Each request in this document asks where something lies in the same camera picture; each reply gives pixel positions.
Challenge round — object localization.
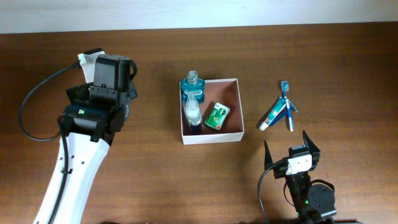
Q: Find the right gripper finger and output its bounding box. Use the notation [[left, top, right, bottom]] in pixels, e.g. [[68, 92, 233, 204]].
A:
[[264, 140, 274, 170], [302, 130, 319, 153]]

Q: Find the dark blue toothbrush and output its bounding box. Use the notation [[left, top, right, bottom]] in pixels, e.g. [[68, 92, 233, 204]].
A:
[[270, 100, 299, 126]]

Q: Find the toothpaste tube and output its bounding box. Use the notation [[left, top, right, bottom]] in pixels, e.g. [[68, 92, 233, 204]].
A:
[[259, 97, 286, 131]]

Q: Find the light blue toothbrush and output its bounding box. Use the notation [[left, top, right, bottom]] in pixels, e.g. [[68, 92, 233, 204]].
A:
[[281, 80, 294, 132]]

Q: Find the green soap bar pack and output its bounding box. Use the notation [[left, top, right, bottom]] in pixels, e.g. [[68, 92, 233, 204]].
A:
[[205, 103, 231, 130]]

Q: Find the blue mouthwash bottle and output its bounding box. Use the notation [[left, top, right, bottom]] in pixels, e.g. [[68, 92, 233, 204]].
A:
[[180, 70, 205, 104]]

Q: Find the clear pump soap bottle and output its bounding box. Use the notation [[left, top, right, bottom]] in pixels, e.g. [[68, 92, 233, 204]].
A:
[[183, 92, 202, 135]]

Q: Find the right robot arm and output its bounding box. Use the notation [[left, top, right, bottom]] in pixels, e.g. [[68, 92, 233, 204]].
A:
[[257, 131, 336, 223]]

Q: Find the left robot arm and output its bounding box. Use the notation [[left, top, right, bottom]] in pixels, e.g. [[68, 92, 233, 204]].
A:
[[34, 52, 137, 223]]

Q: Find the white cardboard box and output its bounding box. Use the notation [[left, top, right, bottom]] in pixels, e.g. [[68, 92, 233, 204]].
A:
[[180, 78, 244, 145]]

